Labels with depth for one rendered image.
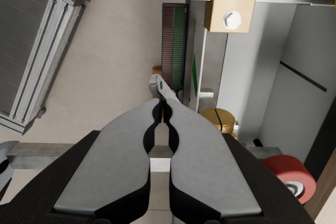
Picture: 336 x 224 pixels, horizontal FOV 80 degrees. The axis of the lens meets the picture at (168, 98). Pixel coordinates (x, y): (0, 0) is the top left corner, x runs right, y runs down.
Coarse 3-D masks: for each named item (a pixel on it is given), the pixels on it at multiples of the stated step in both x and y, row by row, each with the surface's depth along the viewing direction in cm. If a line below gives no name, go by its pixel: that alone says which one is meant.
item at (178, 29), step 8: (176, 8) 36; (176, 16) 37; (176, 24) 37; (176, 32) 38; (176, 40) 39; (176, 48) 39; (176, 56) 40; (176, 64) 41; (176, 72) 42; (176, 80) 42
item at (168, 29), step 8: (168, 8) 36; (168, 16) 37; (168, 24) 37; (168, 32) 38; (168, 40) 39; (168, 48) 39; (168, 56) 40; (168, 64) 41; (168, 72) 42; (168, 80) 42
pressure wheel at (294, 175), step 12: (276, 156) 29; (288, 156) 29; (276, 168) 27; (288, 168) 27; (300, 168) 27; (288, 180) 27; (300, 180) 27; (312, 180) 27; (300, 192) 28; (312, 192) 28
